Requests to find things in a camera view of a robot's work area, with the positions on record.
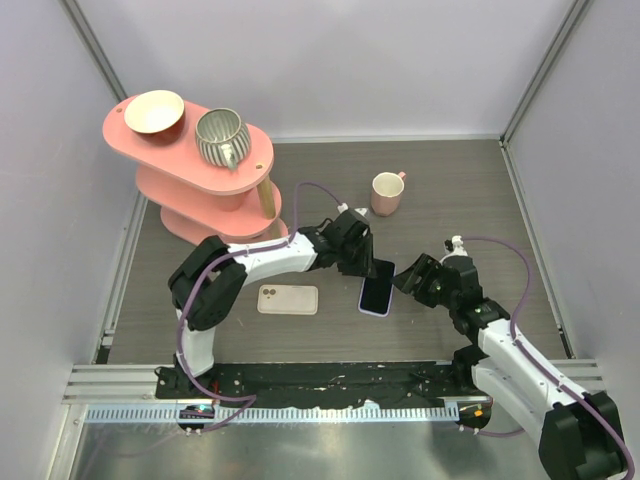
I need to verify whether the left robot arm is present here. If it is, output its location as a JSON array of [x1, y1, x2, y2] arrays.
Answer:
[[168, 208, 375, 399]]

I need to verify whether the grey striped mug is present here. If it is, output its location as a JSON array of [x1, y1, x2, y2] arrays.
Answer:
[[195, 108, 251, 170]]

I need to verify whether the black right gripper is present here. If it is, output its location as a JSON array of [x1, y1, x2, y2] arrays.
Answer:
[[391, 253, 459, 310]]

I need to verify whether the pink ceramic mug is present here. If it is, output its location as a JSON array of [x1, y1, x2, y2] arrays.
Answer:
[[371, 172, 406, 217]]

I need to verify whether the beige phone case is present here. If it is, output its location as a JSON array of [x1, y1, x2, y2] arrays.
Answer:
[[257, 284, 319, 316]]

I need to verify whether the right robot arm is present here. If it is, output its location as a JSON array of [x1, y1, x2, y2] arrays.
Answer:
[[392, 255, 635, 479]]

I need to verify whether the pink tiered wooden shelf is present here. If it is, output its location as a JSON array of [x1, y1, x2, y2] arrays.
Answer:
[[103, 98, 288, 244]]

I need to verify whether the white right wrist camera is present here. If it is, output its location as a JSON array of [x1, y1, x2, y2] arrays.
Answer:
[[442, 235, 468, 260]]

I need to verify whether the white slotted cable duct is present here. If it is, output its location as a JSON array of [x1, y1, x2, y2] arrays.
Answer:
[[85, 400, 459, 424]]

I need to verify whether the cream bowl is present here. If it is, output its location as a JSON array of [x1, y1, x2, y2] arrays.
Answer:
[[124, 90, 186, 145]]

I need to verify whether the dark blue phone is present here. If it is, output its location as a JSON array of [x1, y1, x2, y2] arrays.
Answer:
[[359, 259, 395, 314]]

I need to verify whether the lilac phone case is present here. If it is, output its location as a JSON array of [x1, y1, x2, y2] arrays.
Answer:
[[357, 259, 396, 317]]

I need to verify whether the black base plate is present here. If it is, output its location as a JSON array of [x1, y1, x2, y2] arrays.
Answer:
[[155, 361, 485, 410]]

